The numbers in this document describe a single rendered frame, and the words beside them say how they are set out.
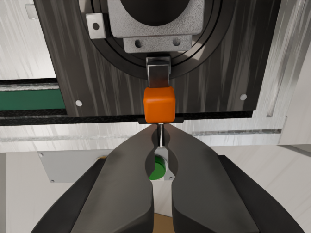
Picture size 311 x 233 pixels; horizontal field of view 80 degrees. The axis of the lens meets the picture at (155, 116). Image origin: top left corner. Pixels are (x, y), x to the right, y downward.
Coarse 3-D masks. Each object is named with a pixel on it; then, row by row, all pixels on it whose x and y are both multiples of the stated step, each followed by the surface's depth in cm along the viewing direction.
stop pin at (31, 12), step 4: (28, 4) 19; (32, 4) 19; (28, 8) 19; (32, 8) 19; (28, 12) 19; (32, 12) 19; (36, 12) 19; (28, 16) 19; (32, 16) 19; (36, 16) 19
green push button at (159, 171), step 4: (156, 160) 27; (160, 160) 28; (156, 164) 27; (160, 164) 27; (164, 164) 28; (156, 168) 28; (160, 168) 28; (164, 168) 28; (152, 172) 28; (156, 172) 28; (160, 172) 28; (164, 172) 28; (152, 176) 29; (156, 176) 29; (160, 176) 29
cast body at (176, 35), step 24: (120, 0) 7; (144, 0) 7; (168, 0) 7; (192, 0) 8; (120, 24) 9; (144, 24) 8; (168, 24) 9; (192, 24) 9; (144, 48) 12; (168, 48) 12
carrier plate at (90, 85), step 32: (64, 0) 18; (256, 0) 18; (64, 32) 19; (256, 32) 19; (64, 64) 21; (96, 64) 21; (224, 64) 21; (256, 64) 21; (64, 96) 23; (96, 96) 23; (128, 96) 23; (192, 96) 23; (224, 96) 22; (256, 96) 22
